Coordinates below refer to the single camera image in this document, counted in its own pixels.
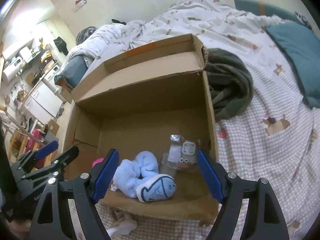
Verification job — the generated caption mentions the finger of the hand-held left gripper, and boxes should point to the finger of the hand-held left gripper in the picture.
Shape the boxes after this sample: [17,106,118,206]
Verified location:
[15,140,59,167]
[21,146,80,180]

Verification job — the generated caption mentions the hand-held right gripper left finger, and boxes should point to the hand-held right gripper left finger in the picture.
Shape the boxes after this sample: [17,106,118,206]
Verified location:
[29,149,120,240]

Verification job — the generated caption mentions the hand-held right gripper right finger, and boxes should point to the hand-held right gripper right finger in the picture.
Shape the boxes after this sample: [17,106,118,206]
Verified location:
[196,149,290,240]

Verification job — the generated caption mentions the pink rubber duck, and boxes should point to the pink rubber duck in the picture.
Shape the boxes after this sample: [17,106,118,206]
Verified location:
[91,157,105,168]

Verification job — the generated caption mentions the clear plastic packet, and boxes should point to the clear plastic packet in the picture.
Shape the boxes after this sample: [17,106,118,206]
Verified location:
[160,134,203,178]

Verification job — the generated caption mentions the light blue fluffy sock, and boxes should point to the light blue fluffy sock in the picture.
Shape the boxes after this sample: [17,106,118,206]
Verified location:
[111,151,177,203]

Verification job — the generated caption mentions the red bag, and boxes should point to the red bag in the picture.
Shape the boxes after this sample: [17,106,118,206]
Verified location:
[26,129,43,153]

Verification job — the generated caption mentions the small cardboard box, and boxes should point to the small cardboard box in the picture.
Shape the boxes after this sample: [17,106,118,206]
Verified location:
[44,119,60,137]

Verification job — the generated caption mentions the white cabinet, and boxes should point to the white cabinet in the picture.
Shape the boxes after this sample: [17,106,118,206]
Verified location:
[21,81,63,118]

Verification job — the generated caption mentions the white sock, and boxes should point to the white sock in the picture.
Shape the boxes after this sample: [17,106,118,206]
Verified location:
[106,219,138,238]

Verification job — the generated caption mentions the teal folded blanket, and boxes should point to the teal folded blanket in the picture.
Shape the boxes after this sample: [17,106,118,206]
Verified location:
[54,55,88,91]

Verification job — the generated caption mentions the dark grey clothing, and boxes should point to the dark grey clothing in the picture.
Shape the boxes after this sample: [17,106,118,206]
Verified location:
[205,48,254,123]

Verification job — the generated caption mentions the black hanging jacket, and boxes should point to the black hanging jacket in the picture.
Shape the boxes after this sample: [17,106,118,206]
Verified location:
[54,36,69,55]

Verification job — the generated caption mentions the dark striped pillow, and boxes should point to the dark striped pillow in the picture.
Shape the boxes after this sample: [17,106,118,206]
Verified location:
[76,26,98,44]

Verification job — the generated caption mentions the teal pillow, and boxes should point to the teal pillow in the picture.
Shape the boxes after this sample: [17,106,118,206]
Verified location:
[264,22,320,109]

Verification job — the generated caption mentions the white printed duvet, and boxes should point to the white printed duvet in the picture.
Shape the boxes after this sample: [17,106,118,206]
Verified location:
[66,0,275,64]

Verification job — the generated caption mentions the teal headboard cushion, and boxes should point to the teal headboard cushion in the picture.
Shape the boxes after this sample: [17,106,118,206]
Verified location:
[234,0,304,26]

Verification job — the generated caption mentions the black and white small object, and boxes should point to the black and white small object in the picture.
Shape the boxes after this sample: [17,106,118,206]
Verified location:
[294,11,313,30]

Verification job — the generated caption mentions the wooden shelf frame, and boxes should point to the wooden shelf frame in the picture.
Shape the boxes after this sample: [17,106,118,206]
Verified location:
[9,126,50,161]

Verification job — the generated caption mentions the cluttered wall shelf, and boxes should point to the cluttered wall shelf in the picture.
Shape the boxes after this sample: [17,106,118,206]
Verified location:
[2,37,61,81]

